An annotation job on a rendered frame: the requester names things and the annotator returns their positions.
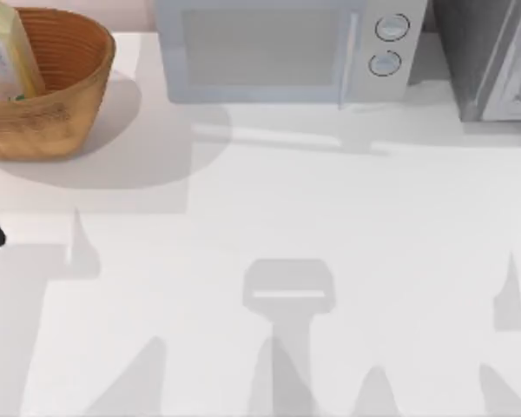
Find microwave door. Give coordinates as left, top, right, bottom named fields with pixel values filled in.
left=152, top=0, right=357, bottom=105

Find pale microwave oven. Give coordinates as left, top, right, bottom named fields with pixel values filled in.
left=150, top=0, right=430, bottom=108

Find microwave knob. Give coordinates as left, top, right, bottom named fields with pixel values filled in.
left=374, top=12, right=412, bottom=41
left=367, top=50, right=403, bottom=78

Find wooden basket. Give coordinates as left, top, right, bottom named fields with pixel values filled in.
left=0, top=7, right=116, bottom=162

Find yellow bottle with label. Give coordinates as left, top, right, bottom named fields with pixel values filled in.
left=0, top=0, right=47, bottom=104

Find microwave door handle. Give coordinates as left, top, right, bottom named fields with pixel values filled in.
left=338, top=12, right=359, bottom=110

